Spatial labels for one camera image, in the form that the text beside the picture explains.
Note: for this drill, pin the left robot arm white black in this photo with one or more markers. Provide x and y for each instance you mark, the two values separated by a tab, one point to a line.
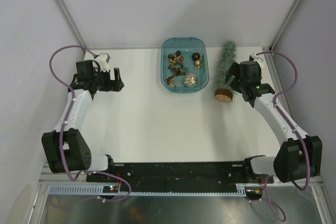
65	147

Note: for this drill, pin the clear plastic packet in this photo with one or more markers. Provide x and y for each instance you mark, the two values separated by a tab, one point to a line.
177	83

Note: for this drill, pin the small frosted christmas tree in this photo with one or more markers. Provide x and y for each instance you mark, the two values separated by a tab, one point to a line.
227	56

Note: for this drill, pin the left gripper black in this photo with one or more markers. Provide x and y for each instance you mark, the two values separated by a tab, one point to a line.
112	85

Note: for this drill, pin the large silver ribbed bauble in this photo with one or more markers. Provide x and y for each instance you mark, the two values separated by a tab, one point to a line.
190	80

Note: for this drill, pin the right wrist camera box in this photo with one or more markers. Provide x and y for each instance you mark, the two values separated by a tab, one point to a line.
256	58

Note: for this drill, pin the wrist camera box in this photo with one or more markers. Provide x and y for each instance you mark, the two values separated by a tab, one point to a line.
256	58
103	60

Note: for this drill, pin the frosted pine cone ornament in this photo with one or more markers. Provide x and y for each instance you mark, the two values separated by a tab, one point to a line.
180	58

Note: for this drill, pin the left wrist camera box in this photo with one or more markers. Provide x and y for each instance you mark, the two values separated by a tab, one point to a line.
103	60

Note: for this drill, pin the blue plastic tub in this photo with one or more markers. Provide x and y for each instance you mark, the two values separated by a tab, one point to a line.
187	46

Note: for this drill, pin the right aluminium frame post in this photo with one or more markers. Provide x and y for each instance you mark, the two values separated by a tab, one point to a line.
296	4

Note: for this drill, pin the small gold glitter bauble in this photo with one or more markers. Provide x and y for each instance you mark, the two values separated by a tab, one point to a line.
197	64

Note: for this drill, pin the aluminium frame post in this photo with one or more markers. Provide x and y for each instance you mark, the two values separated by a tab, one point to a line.
69	21
296	4

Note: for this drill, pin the gold bauble near packet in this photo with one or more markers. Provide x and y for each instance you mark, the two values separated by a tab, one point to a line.
171	84

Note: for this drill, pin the left aluminium frame post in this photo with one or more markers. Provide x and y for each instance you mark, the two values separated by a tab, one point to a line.
69	21

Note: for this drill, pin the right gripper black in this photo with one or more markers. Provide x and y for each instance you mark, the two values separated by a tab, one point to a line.
234	70

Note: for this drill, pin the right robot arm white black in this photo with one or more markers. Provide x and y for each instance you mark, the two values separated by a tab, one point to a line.
300	154

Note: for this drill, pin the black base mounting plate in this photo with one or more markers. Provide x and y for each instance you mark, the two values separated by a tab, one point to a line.
186	175

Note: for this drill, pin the dark red bauble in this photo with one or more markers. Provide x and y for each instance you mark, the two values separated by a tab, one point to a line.
196	56

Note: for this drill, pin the grey slotted cable duct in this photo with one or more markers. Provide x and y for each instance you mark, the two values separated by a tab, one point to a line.
106	190

